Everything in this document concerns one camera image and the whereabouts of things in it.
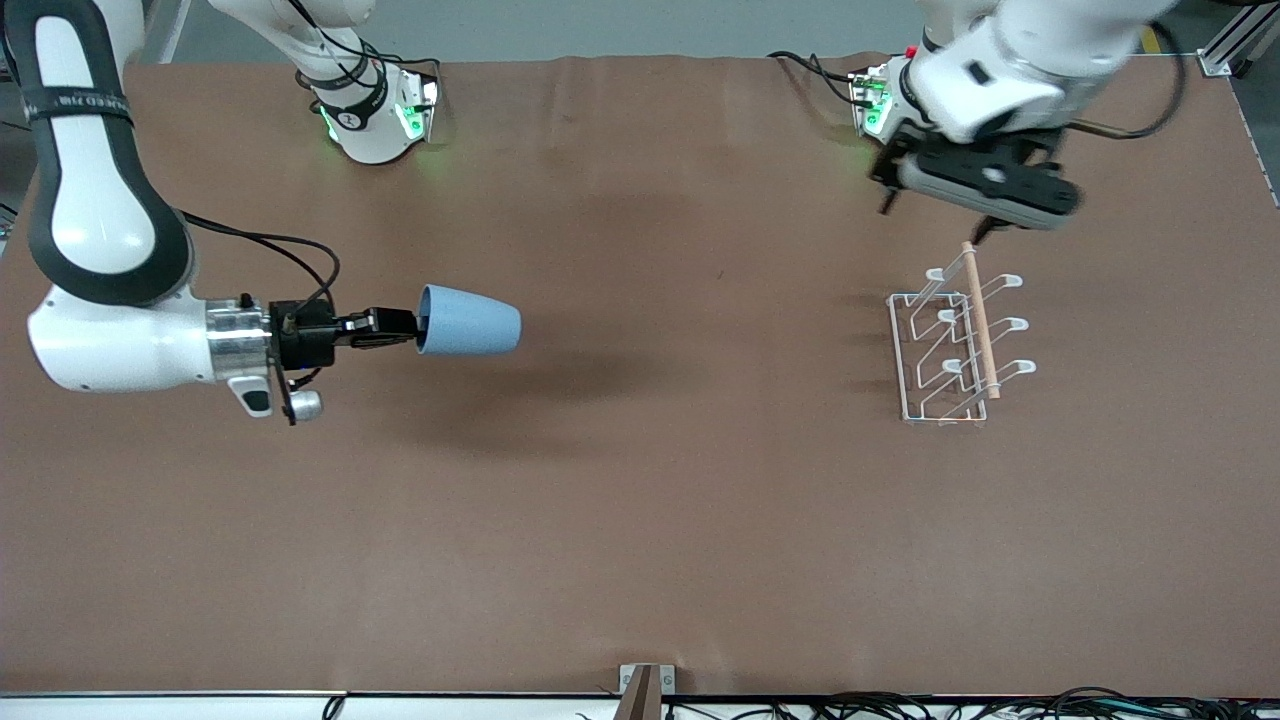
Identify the blue plastic cup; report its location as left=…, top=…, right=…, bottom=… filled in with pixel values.
left=416, top=284, right=523, bottom=357

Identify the brown table mat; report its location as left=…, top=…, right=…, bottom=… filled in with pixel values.
left=0, top=52, right=1280, bottom=699

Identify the white wire cup rack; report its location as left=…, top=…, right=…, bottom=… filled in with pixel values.
left=886, top=241, right=1038, bottom=428

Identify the black left base cable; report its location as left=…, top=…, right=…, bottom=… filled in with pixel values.
left=768, top=50, right=863, bottom=109

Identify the black base cable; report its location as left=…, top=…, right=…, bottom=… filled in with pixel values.
left=288, top=0, right=443, bottom=106
left=768, top=50, right=863, bottom=109

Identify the black right base cable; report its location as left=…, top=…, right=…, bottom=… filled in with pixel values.
left=288, top=0, right=443, bottom=106

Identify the aluminium frame profile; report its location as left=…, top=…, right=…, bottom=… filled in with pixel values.
left=1198, top=0, right=1280, bottom=79

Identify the grey metal bracket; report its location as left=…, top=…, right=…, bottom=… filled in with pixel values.
left=618, top=664, right=677, bottom=720

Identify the black cable bundle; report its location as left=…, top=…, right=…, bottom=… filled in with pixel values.
left=660, top=686, right=1280, bottom=720

